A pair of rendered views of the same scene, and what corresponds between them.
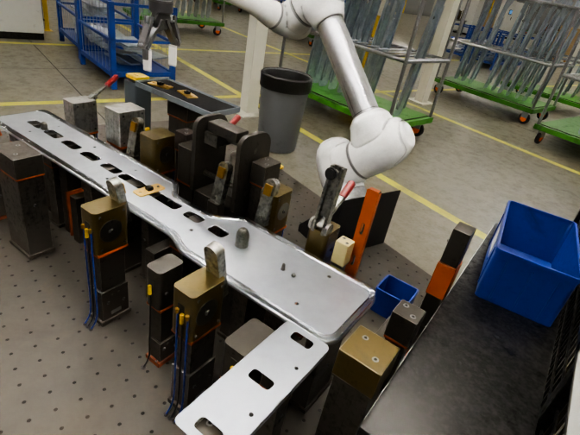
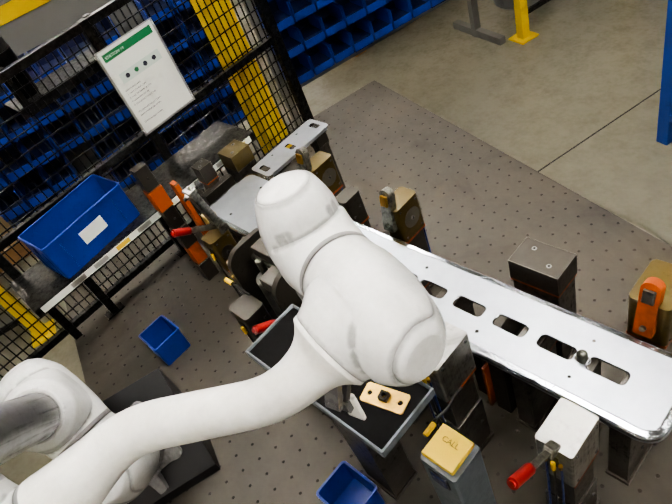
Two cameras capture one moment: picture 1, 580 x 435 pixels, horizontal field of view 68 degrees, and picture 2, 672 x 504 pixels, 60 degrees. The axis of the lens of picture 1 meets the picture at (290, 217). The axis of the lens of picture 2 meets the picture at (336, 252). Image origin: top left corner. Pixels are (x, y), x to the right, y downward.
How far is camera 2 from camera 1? 2.17 m
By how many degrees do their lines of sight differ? 103
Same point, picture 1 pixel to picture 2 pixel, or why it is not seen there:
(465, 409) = (202, 149)
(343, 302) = (230, 197)
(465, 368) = (187, 166)
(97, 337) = not seen: hidden behind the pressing
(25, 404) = (448, 213)
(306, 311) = (256, 184)
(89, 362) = not seen: hidden behind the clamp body
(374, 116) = (43, 377)
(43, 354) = (457, 241)
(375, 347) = (229, 149)
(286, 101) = not seen: outside the picture
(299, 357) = (268, 159)
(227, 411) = (306, 132)
